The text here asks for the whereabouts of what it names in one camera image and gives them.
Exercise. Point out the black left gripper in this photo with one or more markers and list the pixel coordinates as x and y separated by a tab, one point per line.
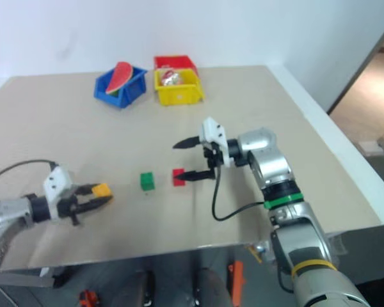
67	206

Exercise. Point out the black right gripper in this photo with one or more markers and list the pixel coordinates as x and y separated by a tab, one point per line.
212	156

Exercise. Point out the yellow cube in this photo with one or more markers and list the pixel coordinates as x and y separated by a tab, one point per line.
101	190

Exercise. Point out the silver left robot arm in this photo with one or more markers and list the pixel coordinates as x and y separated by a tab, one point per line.
3	209

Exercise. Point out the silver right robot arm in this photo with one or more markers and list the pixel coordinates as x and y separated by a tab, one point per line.
270	161

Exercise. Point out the red cube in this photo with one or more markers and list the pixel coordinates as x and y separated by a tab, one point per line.
178	181

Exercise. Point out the green cube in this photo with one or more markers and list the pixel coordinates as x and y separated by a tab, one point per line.
147	180

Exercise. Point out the yellow plastic bin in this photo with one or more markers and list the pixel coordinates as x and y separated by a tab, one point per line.
179	94

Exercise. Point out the shiny foil wrapped item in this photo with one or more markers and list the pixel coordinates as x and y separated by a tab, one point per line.
171	77

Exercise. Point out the blue plastic bin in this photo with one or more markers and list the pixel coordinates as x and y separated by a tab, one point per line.
131	91

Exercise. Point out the red plastic bin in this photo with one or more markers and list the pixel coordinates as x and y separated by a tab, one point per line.
172	61

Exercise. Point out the red and black tool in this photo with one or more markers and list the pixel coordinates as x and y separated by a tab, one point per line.
89	298

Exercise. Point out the toy watermelon slice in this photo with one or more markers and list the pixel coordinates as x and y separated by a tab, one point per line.
119	78

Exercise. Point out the metal table corner clamp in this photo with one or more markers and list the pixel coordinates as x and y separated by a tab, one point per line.
259	251

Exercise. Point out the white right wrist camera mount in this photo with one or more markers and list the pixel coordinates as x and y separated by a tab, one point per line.
215	134

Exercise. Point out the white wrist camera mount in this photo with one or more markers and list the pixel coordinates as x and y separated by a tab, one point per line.
215	134
56	180

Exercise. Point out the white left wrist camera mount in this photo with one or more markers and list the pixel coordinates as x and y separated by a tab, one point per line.
56	180

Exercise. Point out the grey table frame bar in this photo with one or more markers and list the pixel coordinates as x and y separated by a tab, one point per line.
25	279

